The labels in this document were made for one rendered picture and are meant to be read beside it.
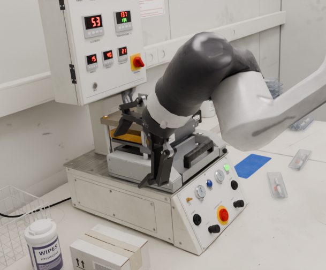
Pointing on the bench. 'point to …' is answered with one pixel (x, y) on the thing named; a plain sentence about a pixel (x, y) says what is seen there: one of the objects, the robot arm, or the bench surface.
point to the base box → (136, 208)
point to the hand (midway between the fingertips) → (132, 157)
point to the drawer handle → (208, 145)
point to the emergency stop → (224, 215)
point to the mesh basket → (11, 229)
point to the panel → (211, 202)
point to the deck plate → (90, 167)
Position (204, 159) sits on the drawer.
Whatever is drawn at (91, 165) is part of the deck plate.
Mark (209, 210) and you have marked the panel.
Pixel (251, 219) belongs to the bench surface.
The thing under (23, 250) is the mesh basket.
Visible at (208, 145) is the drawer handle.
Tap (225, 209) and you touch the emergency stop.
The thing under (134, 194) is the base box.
